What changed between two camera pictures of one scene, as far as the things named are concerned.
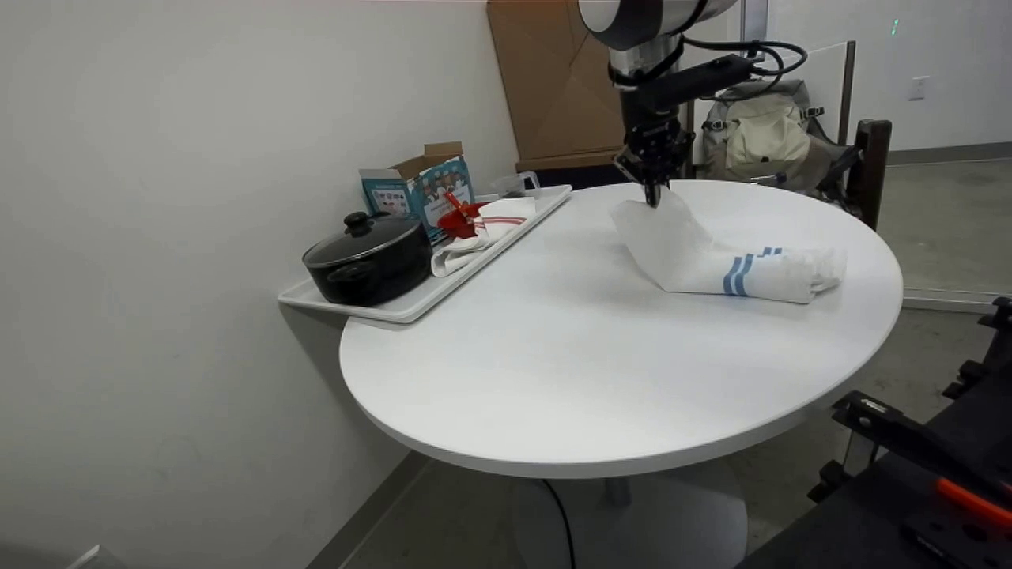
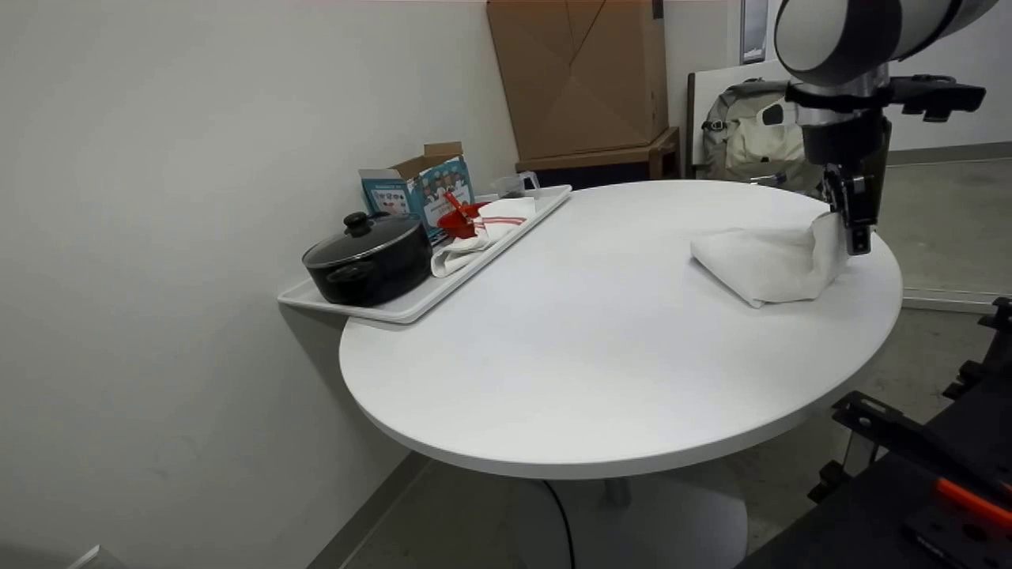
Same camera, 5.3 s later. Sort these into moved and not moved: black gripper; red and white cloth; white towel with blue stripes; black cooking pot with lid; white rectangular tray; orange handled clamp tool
Moved: black gripper; white towel with blue stripes
Not moved: red and white cloth; white rectangular tray; orange handled clamp tool; black cooking pot with lid
